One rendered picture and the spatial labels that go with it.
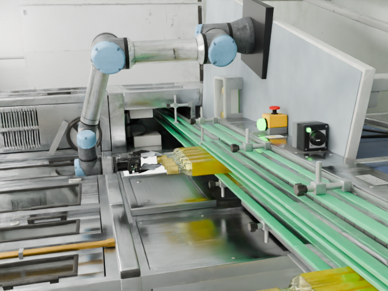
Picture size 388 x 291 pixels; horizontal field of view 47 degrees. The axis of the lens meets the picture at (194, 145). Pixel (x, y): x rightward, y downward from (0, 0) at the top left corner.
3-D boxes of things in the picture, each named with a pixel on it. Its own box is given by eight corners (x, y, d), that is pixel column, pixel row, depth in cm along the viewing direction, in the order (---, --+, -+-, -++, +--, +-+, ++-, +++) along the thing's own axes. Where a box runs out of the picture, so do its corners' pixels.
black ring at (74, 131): (103, 150, 277) (68, 152, 272) (100, 116, 273) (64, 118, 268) (103, 151, 272) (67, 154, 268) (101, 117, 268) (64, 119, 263)
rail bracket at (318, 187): (344, 187, 103) (291, 193, 100) (346, 156, 102) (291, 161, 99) (354, 192, 99) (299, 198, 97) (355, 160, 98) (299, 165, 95)
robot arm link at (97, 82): (94, 22, 175) (71, 131, 195) (94, 29, 166) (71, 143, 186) (123, 29, 179) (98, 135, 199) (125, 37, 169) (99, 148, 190)
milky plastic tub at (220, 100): (230, 119, 225) (214, 120, 223) (230, 74, 220) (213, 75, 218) (242, 125, 208) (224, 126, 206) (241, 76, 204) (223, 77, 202)
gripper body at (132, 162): (143, 174, 186) (114, 176, 183) (141, 168, 194) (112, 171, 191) (142, 156, 184) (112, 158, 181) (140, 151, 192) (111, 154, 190)
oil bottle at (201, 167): (232, 168, 186) (182, 173, 182) (232, 156, 185) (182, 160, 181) (236, 172, 181) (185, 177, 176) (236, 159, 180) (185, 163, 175)
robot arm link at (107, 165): (102, 172, 190) (101, 153, 189) (113, 171, 191) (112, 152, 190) (103, 176, 183) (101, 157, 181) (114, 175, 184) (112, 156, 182)
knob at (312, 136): (323, 144, 132) (328, 146, 129) (309, 145, 131) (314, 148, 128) (323, 130, 131) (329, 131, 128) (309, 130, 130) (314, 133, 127)
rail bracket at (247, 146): (268, 148, 147) (229, 150, 144) (268, 126, 146) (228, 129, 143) (272, 150, 143) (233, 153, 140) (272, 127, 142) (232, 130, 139)
